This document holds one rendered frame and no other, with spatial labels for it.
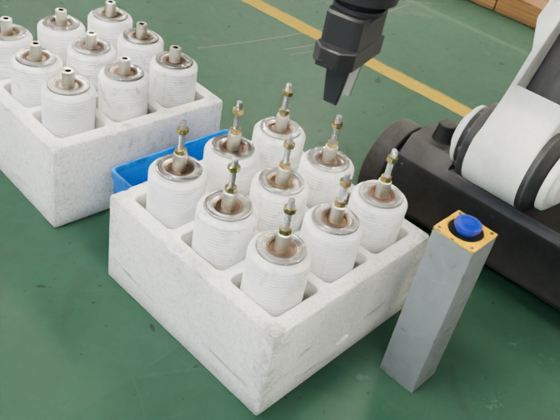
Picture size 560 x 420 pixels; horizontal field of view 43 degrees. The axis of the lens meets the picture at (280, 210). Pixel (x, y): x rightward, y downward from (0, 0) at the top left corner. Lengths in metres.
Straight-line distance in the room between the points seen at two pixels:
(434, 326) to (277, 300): 0.25
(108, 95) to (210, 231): 0.44
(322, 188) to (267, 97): 0.74
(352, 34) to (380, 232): 0.42
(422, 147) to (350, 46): 0.62
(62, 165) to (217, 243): 0.39
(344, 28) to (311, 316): 0.42
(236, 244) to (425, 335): 0.33
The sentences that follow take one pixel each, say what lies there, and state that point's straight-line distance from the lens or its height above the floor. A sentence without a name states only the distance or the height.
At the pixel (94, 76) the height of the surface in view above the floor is 0.21.
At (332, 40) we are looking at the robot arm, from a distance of 0.88.
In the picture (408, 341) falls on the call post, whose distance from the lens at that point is 1.17.
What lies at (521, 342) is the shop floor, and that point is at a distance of 1.41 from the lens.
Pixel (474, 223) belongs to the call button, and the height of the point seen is 0.33.
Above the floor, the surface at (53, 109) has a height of 0.22.
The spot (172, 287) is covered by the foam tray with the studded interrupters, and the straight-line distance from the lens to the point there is 1.15.
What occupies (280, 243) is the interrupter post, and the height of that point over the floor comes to 0.27.
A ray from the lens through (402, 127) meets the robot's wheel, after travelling 1.51.
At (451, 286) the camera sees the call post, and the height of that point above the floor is 0.24.
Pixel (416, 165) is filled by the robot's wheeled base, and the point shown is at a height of 0.17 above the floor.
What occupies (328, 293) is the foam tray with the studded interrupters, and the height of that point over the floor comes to 0.18.
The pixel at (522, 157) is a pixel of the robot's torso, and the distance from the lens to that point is 1.21.
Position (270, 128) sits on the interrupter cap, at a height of 0.25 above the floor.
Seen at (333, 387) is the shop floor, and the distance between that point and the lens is 1.20.
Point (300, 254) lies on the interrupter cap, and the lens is 1.02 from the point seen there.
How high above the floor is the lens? 0.91
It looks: 37 degrees down
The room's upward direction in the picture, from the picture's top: 12 degrees clockwise
